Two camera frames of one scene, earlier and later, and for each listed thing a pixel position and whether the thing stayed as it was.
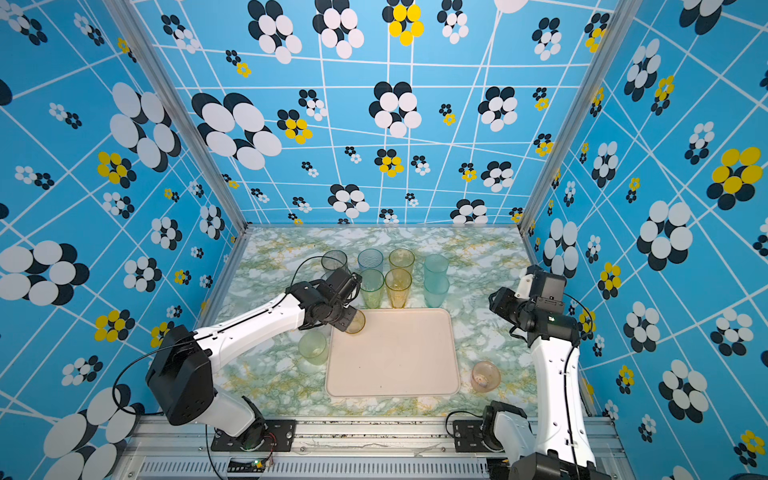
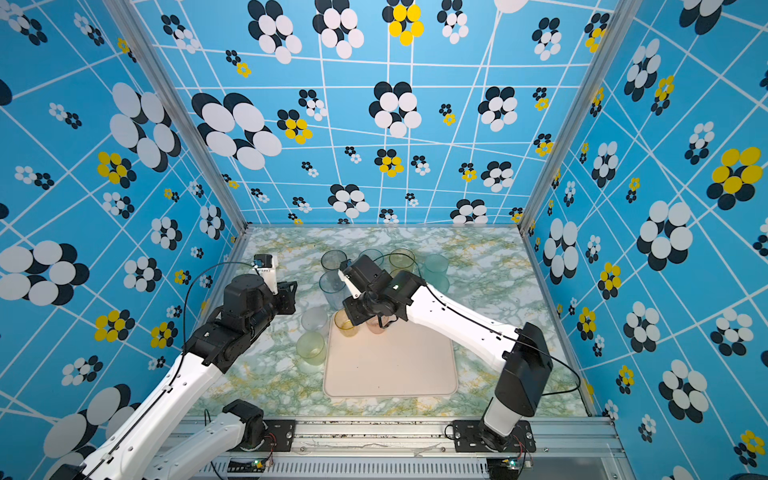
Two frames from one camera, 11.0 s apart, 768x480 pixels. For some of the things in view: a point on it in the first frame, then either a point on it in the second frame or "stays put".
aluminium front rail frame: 342,448 stays put
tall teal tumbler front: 436,288 stays put
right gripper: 501,305 → 351,310
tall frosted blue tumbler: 370,258 stays put
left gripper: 345,324 → 287,296
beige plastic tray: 399,353 stays put
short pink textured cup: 485,377 → 374,326
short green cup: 313,346 stays put
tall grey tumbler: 334,259 stays put
